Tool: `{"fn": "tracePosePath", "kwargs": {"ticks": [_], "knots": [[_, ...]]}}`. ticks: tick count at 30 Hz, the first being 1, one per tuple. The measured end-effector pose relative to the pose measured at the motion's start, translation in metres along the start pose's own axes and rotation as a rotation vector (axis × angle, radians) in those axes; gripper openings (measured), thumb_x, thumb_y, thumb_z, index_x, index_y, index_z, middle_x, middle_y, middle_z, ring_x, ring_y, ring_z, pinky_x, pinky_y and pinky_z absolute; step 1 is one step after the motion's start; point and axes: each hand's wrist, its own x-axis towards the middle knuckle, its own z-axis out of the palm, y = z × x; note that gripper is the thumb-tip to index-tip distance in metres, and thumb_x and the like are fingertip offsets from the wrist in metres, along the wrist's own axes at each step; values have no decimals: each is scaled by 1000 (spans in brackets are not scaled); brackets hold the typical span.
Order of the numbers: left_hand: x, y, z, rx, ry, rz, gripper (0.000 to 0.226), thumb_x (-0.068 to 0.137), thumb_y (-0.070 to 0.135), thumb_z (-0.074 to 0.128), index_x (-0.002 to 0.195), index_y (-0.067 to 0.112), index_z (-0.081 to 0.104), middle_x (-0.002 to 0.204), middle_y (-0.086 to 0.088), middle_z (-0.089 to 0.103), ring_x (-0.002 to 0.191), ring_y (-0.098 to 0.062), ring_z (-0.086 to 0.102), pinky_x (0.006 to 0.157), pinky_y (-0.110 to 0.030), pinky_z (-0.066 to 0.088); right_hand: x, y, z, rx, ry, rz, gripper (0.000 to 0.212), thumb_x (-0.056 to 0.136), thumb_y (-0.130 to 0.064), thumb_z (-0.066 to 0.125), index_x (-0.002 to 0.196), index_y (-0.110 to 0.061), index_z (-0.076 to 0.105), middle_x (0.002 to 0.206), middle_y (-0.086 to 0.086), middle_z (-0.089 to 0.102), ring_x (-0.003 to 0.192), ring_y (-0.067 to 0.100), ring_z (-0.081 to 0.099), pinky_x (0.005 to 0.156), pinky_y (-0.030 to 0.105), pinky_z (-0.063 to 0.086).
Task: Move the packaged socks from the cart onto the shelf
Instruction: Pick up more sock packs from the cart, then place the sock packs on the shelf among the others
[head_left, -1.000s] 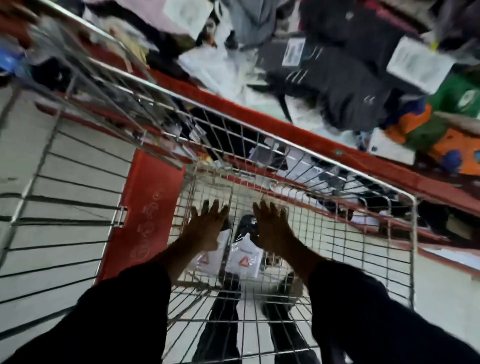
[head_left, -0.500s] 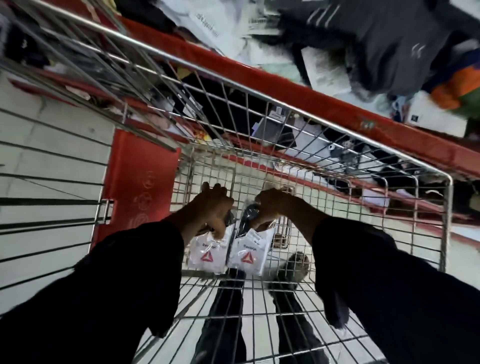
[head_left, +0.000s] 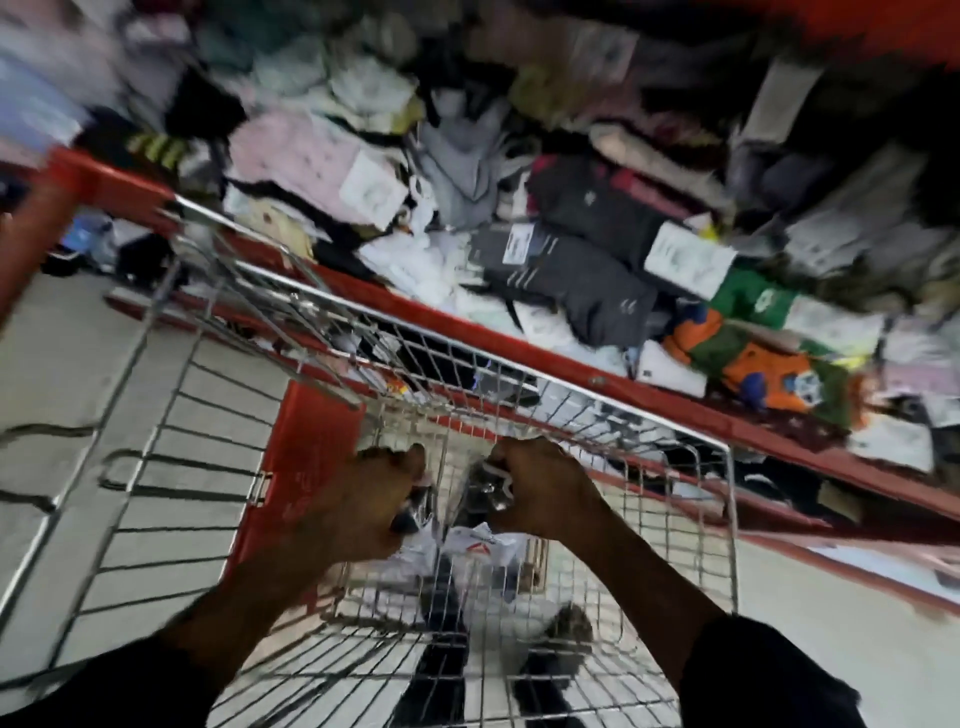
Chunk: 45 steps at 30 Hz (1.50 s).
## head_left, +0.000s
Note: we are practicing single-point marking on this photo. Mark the person's left hand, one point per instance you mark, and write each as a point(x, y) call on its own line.
point(352, 510)

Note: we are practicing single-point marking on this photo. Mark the person's right hand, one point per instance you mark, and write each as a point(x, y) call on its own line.
point(551, 487)

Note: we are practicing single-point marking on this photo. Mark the person's left fingers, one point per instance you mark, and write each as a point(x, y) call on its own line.
point(397, 469)

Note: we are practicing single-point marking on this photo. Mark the person's right fingers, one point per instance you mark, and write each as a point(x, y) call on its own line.
point(510, 461)

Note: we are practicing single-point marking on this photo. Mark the black sock pack white label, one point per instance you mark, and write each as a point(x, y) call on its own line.
point(469, 510)

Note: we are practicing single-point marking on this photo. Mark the person's right forearm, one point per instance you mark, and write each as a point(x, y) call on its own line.
point(637, 585)

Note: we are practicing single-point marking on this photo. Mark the person's left forearm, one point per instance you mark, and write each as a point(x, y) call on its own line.
point(247, 600)

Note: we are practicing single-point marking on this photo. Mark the red plastic cart seat flap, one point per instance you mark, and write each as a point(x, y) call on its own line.
point(300, 465)

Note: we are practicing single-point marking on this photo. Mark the red metal display bin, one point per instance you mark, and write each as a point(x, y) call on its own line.
point(675, 409)

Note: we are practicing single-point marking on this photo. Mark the black and white clothing packets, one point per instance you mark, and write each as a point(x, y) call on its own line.
point(442, 675)

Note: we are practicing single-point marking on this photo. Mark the pile of packed clothing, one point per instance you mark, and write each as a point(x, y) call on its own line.
point(540, 195)

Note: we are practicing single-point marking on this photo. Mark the person's black shirt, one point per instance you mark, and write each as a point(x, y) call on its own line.
point(765, 675)

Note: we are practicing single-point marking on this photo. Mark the blue packet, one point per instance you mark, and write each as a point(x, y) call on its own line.
point(84, 234)

